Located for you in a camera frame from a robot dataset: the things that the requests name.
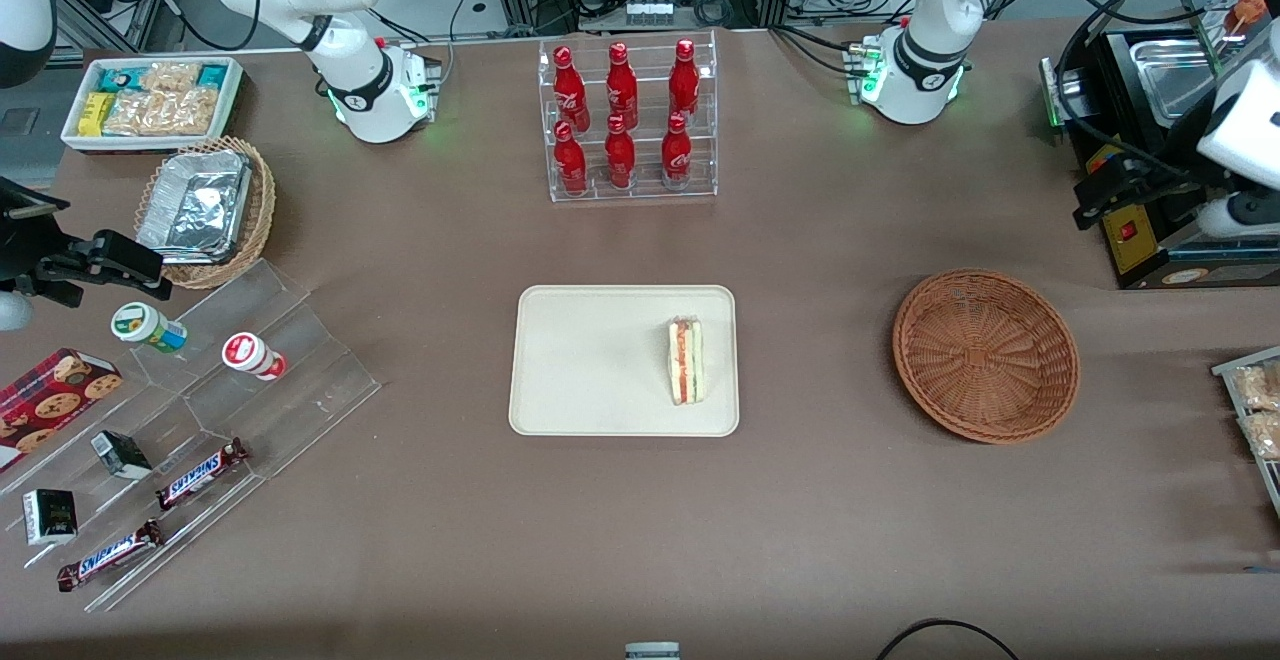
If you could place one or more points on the clear acrylic bottle rack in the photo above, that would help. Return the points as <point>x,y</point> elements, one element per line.
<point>645,190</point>

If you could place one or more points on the clear fried snack bag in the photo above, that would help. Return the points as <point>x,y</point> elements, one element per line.
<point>1265,435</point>
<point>1258,387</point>

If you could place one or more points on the beige rectangular tray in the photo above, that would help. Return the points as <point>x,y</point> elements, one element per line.
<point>590,360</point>

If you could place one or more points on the grey metal snack tray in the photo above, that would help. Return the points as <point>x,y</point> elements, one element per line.
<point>1225,365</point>

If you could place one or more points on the teal snack packet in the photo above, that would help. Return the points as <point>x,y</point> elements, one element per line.
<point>213,75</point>
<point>118,80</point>

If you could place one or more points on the small grey device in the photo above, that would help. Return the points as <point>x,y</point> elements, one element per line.
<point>652,651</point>

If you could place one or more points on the triangular sandwich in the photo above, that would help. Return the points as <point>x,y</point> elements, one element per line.
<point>687,360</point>

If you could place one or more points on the black food warmer cabinet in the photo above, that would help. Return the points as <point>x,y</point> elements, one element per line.
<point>1130,245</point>

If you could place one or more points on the red lid yoghurt cup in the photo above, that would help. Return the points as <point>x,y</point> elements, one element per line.
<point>252,354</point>

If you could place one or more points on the red plaid cookie box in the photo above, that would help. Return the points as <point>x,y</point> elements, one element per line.
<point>55,400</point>

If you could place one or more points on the white rectangular snack bin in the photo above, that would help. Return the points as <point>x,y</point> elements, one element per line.
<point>232,100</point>

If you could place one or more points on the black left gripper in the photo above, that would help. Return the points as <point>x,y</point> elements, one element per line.
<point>1158,183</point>

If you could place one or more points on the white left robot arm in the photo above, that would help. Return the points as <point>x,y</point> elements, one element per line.
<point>925,70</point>

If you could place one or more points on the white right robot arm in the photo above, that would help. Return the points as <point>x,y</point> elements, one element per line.
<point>355,90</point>

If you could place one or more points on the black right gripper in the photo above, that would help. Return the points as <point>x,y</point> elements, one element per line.
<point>22,252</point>

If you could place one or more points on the small clear cracker bag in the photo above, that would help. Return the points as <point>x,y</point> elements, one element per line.
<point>170,77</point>

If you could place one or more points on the aluminium foil container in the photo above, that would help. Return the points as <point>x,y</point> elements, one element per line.
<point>195,205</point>

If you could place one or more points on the small black chocolate box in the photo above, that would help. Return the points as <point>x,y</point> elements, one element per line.
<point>50,517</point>
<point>122,454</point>

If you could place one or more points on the clear acrylic stepped display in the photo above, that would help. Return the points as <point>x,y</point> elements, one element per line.
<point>300,380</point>

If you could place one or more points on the red cola bottle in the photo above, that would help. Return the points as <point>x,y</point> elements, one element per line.
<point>677,152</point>
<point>569,90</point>
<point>570,162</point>
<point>620,158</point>
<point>621,85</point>
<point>684,80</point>

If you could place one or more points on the white power strip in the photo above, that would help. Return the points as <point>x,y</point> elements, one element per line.
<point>648,11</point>

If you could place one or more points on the green lid yoghurt cup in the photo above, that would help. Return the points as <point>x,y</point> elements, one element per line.
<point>145,326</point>

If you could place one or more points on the yellow snack packet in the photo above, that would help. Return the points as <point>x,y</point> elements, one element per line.
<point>95,115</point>

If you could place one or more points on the small light wicker basket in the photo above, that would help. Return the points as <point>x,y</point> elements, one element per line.
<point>262,210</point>

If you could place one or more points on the large clear cracker bag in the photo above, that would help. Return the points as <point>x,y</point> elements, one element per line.
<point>165,115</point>

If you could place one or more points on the large brown wicker basket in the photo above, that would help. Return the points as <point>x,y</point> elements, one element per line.
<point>985,355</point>

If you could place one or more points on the brown Snickers bar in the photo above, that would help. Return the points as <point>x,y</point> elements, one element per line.
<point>110,554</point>
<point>200,473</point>

